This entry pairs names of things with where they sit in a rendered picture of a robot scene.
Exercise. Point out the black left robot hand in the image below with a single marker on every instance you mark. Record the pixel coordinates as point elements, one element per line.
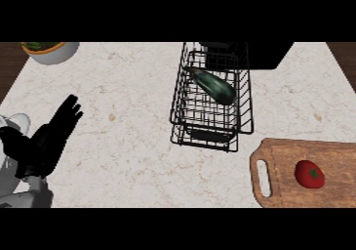
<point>49,140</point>

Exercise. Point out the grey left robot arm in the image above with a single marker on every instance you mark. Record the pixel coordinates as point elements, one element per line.
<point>27,193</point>

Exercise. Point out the dark green eggplant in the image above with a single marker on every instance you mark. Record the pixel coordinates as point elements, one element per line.
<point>214,85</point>

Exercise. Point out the wooden cutting board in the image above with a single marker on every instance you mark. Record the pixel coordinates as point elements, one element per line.
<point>323,177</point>

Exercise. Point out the white potted plant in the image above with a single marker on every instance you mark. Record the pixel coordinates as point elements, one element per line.
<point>50,50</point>

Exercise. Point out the black appliance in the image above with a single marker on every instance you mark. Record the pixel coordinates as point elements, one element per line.
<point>266,53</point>

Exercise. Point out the red tomato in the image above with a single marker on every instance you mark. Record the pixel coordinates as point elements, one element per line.
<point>309,174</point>

